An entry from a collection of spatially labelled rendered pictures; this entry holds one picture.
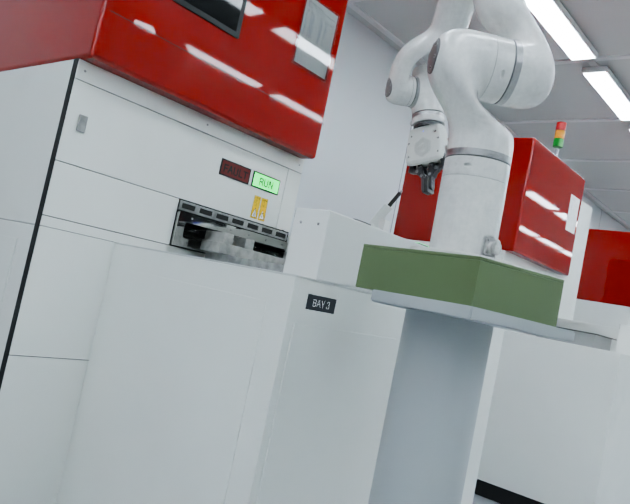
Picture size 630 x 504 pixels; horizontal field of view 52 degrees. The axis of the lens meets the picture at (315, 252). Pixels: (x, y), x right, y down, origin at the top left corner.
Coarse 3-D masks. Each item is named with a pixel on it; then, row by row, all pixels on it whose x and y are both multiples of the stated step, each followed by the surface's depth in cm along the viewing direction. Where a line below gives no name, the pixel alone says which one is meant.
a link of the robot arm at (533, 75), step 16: (480, 0) 125; (496, 0) 123; (512, 0) 122; (480, 16) 127; (496, 16) 124; (512, 16) 122; (528, 16) 121; (496, 32) 127; (512, 32) 123; (528, 32) 120; (528, 48) 118; (544, 48) 118; (528, 64) 116; (544, 64) 117; (512, 80) 117; (528, 80) 117; (544, 80) 117; (512, 96) 119; (528, 96) 119; (544, 96) 120
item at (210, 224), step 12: (180, 216) 177; (192, 216) 180; (180, 228) 177; (216, 228) 187; (228, 228) 190; (240, 228) 194; (180, 240) 178; (192, 240) 181; (264, 240) 201; (276, 240) 205; (204, 252) 184
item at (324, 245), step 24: (312, 216) 131; (336, 216) 130; (312, 240) 130; (336, 240) 131; (360, 240) 137; (384, 240) 143; (408, 240) 151; (288, 264) 133; (312, 264) 129; (336, 264) 132; (360, 288) 139
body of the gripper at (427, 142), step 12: (420, 132) 164; (432, 132) 161; (444, 132) 162; (408, 144) 166; (420, 144) 163; (432, 144) 161; (444, 144) 161; (408, 156) 165; (420, 156) 162; (432, 156) 160
